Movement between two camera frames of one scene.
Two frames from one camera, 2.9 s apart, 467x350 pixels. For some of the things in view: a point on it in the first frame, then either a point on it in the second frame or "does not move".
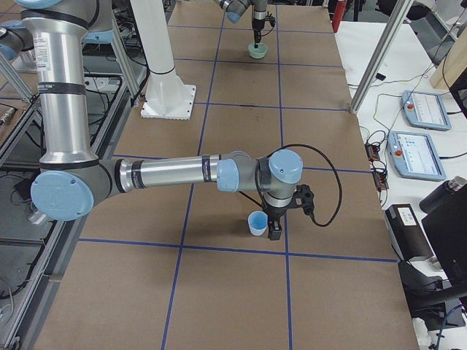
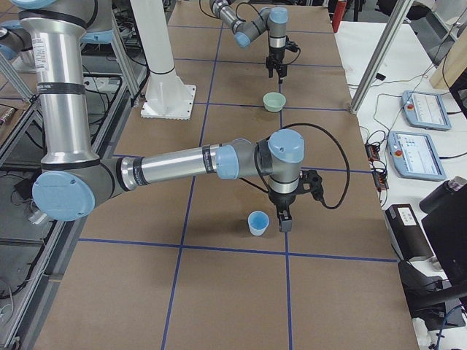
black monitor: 446,228 does not move
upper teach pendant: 425,109 does not move
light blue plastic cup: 257,222 does not move
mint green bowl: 259,52 to 273,101
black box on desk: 407,238 does not move
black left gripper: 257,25 to 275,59
